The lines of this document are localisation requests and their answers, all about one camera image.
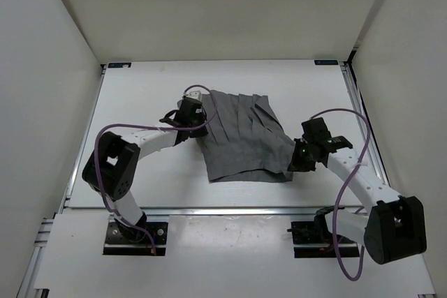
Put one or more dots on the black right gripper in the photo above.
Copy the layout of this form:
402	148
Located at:
297	165

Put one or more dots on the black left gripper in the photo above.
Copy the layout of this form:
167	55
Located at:
200	132

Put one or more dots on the grey pleated skirt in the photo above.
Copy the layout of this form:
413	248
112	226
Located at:
245	140

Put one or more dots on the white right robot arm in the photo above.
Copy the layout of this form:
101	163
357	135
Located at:
394	226

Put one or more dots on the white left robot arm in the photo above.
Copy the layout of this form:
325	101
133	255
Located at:
111	167

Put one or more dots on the blue label right corner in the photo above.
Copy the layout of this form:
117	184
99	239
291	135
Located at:
326	62

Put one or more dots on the blue label corner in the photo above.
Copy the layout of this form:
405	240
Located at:
119	65
326	62

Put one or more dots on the blue label left corner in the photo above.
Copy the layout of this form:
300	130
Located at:
119	65

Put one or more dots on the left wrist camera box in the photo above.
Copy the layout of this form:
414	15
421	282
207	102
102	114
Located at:
196	95

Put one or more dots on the aluminium frame rail right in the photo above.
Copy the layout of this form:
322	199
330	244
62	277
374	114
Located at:
363	116

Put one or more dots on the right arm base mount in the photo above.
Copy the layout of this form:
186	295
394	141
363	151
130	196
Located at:
311	239

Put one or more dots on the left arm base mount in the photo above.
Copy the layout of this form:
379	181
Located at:
121	240

